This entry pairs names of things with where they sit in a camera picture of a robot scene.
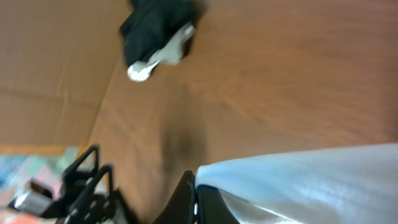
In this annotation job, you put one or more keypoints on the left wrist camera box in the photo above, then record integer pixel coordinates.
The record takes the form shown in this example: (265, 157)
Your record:
(34, 197)

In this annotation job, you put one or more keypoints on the beige folded garment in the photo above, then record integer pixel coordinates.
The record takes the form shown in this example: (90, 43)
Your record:
(174, 50)

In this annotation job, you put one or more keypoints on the black folded garment on pile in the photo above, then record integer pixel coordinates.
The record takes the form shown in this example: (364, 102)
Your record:
(151, 24)

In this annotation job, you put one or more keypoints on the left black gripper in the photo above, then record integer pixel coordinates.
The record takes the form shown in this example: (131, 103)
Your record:
(78, 203)

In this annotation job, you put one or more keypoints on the white garment under pile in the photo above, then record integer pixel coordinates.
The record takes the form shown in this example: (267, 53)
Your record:
(141, 71)

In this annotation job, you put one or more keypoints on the white Mr Robot t-shirt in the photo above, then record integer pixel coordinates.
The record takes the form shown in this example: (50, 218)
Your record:
(339, 185)

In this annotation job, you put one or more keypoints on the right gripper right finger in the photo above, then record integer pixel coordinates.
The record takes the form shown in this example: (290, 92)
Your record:
(212, 208)

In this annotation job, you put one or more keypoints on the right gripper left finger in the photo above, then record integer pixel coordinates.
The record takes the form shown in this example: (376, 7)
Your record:
(180, 208)

